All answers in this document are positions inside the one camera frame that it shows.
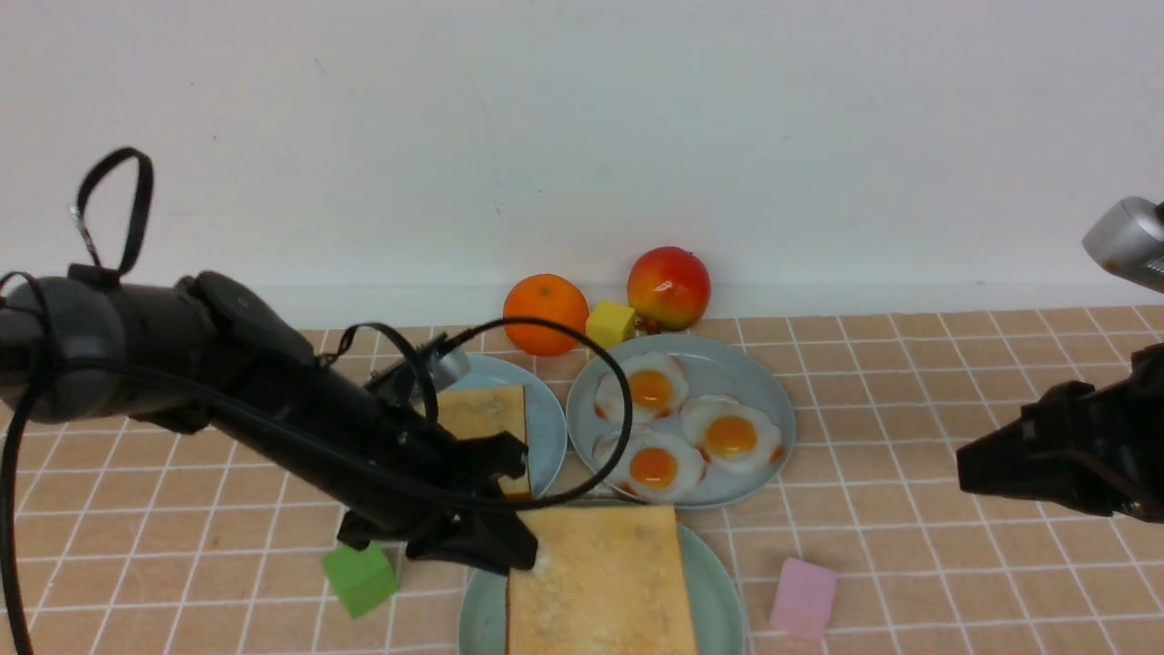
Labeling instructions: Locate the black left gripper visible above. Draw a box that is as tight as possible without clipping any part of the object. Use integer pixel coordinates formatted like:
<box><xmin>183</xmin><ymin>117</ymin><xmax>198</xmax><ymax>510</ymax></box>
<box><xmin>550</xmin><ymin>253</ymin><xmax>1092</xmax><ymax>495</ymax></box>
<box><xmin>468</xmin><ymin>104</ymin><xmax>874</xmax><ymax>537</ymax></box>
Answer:
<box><xmin>336</xmin><ymin>428</ymin><xmax>539</xmax><ymax>575</ymax></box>

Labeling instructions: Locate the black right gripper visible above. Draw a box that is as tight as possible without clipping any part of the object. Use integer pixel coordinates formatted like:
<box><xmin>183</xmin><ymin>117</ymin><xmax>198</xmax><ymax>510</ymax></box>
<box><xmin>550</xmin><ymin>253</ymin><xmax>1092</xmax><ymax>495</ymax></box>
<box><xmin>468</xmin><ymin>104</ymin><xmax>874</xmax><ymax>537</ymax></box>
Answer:
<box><xmin>956</xmin><ymin>344</ymin><xmax>1163</xmax><ymax>524</ymax></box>

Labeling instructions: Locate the toast slice bottom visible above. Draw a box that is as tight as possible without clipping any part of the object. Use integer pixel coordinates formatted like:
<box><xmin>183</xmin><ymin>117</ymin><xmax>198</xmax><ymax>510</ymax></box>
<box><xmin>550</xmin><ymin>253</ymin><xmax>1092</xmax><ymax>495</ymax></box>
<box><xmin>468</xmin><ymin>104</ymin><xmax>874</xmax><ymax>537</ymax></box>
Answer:
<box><xmin>437</xmin><ymin>383</ymin><xmax>532</xmax><ymax>500</ymax></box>

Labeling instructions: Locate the toast slice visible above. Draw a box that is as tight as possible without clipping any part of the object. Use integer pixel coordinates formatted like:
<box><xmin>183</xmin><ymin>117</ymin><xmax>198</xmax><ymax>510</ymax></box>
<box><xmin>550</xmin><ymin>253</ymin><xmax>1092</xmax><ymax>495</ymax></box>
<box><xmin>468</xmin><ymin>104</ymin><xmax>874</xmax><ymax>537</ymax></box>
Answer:
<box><xmin>437</xmin><ymin>383</ymin><xmax>532</xmax><ymax>500</ymax></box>
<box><xmin>506</xmin><ymin>505</ymin><xmax>697</xmax><ymax>654</ymax></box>

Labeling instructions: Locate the toast slice top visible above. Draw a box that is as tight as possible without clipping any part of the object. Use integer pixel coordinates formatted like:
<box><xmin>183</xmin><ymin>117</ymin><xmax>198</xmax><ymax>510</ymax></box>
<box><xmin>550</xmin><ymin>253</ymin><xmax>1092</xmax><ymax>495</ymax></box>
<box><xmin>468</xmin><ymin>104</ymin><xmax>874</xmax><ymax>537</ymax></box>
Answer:
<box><xmin>506</xmin><ymin>505</ymin><xmax>697</xmax><ymax>654</ymax></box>

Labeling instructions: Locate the fried egg toy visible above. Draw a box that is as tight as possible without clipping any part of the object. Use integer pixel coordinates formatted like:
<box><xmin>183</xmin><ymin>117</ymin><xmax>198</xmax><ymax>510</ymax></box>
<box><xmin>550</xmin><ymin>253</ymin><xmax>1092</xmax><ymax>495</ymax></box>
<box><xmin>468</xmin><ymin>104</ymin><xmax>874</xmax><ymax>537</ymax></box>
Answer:
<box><xmin>677</xmin><ymin>396</ymin><xmax>785</xmax><ymax>474</ymax></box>
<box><xmin>594</xmin><ymin>351</ymin><xmax>690</xmax><ymax>423</ymax></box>
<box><xmin>606</xmin><ymin>426</ymin><xmax>707</xmax><ymax>503</ymax></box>

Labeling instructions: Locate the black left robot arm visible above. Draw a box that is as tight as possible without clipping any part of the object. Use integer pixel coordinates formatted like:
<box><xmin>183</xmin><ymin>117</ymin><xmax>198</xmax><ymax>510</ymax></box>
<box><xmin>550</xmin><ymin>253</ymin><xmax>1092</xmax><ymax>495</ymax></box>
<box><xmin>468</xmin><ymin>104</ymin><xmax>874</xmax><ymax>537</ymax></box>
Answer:
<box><xmin>3</xmin><ymin>272</ymin><xmax>537</xmax><ymax>575</ymax></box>

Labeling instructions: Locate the light blue bread plate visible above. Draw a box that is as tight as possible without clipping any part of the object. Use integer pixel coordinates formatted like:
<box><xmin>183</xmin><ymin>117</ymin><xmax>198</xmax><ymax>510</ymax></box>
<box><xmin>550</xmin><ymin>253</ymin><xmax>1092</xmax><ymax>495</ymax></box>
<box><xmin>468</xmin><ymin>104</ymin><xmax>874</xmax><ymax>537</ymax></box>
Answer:
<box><xmin>450</xmin><ymin>354</ymin><xmax>568</xmax><ymax>500</ymax></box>

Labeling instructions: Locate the green foam cube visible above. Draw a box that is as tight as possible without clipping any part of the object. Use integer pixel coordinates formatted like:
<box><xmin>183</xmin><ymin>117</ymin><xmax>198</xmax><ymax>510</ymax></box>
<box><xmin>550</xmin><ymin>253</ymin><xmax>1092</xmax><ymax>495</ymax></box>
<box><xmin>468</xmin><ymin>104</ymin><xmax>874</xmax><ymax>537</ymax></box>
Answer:
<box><xmin>321</xmin><ymin>544</ymin><xmax>399</xmax><ymax>620</ymax></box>

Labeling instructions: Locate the fried egg toy front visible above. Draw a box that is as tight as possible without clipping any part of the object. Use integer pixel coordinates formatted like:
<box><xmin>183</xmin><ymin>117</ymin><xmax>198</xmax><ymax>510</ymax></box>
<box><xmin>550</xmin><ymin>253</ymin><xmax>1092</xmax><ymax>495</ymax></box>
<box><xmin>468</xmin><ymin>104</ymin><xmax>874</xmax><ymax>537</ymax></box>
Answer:
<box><xmin>606</xmin><ymin>426</ymin><xmax>707</xmax><ymax>503</ymax></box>

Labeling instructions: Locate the fried egg toy back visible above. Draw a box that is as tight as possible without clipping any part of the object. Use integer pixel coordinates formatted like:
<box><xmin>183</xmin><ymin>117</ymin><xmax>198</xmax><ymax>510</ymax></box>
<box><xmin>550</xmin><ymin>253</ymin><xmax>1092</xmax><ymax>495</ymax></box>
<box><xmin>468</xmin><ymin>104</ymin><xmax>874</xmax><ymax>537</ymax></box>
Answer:
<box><xmin>594</xmin><ymin>351</ymin><xmax>690</xmax><ymax>423</ymax></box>

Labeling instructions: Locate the orange fruit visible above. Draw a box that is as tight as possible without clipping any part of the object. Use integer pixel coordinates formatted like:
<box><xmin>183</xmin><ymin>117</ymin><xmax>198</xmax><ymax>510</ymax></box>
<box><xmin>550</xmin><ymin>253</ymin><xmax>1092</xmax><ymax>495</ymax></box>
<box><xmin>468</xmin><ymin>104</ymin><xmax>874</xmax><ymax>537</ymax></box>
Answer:
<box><xmin>503</xmin><ymin>275</ymin><xmax>589</xmax><ymax>358</ymax></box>

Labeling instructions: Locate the yellow foam cube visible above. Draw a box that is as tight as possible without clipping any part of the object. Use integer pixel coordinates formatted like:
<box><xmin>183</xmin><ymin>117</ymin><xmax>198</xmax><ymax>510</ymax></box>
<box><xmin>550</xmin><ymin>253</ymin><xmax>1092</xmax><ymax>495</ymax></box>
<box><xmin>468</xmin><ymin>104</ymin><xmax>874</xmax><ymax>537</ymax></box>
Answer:
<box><xmin>585</xmin><ymin>299</ymin><xmax>637</xmax><ymax>349</ymax></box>

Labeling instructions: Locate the mint green plate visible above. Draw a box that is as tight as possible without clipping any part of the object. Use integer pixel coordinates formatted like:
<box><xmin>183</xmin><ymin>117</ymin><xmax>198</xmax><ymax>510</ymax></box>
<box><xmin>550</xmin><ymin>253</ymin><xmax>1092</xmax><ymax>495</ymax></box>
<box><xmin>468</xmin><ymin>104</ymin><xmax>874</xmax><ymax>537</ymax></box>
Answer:
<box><xmin>457</xmin><ymin>525</ymin><xmax>748</xmax><ymax>654</ymax></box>

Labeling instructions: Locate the grey egg plate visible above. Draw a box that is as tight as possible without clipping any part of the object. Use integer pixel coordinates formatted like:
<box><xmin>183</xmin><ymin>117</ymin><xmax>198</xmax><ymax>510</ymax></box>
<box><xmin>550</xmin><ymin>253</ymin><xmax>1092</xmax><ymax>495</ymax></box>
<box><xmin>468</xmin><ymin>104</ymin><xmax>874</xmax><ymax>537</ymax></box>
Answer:
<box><xmin>608</xmin><ymin>335</ymin><xmax>797</xmax><ymax>510</ymax></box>

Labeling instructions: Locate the red yellow apple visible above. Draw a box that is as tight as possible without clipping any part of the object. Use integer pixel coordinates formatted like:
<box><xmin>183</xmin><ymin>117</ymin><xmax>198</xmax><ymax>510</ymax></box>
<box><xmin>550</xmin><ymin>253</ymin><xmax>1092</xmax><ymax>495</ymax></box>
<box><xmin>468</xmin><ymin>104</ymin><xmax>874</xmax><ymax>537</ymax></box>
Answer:
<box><xmin>627</xmin><ymin>245</ymin><xmax>712</xmax><ymax>333</ymax></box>

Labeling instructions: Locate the pink foam cube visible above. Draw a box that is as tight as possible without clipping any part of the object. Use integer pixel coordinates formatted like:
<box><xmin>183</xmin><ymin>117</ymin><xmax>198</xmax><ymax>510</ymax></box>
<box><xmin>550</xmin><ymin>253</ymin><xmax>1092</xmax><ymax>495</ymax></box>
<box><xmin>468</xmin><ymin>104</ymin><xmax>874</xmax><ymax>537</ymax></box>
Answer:
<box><xmin>768</xmin><ymin>557</ymin><xmax>838</xmax><ymax>641</ymax></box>

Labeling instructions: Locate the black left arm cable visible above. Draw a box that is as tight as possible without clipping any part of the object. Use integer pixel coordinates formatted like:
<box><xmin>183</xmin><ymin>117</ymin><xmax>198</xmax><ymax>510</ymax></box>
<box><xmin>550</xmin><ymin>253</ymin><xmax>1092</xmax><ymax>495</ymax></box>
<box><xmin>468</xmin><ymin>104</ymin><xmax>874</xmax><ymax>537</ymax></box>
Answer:
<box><xmin>0</xmin><ymin>147</ymin><xmax>636</xmax><ymax>655</ymax></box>

